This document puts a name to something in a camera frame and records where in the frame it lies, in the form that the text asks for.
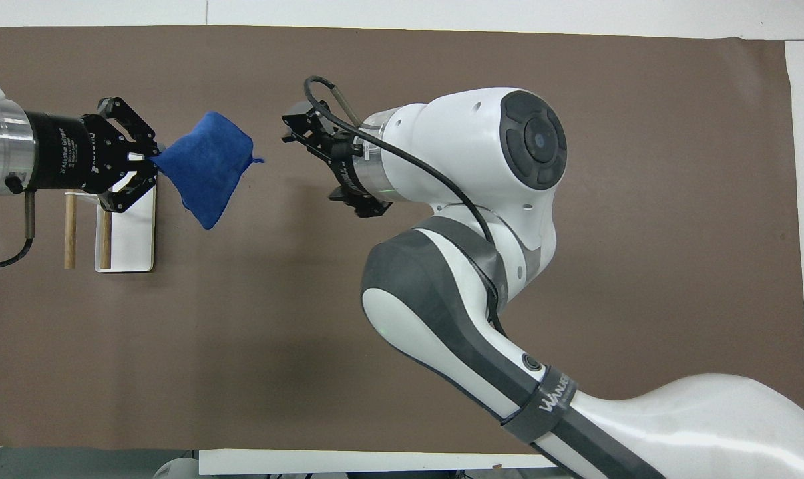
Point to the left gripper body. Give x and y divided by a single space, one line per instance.
62 153

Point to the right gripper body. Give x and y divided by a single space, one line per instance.
346 179

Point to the blue towel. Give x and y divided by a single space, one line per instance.
205 166

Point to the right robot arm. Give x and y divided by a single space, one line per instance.
455 293

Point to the wooden towel rack white base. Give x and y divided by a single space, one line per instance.
132 233

